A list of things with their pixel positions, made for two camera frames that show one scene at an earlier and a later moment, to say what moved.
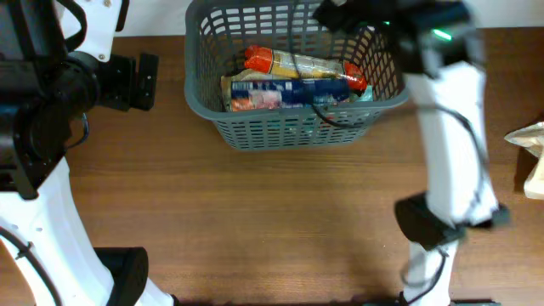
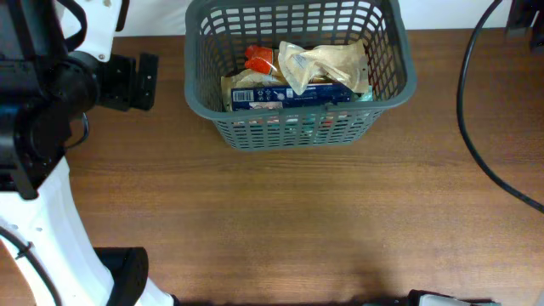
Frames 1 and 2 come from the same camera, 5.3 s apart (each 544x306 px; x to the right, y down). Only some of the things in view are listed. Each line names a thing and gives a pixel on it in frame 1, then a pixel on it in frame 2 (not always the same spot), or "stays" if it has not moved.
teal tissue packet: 368,94 stays
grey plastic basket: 217,36 stays
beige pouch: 531,137 → 345,64
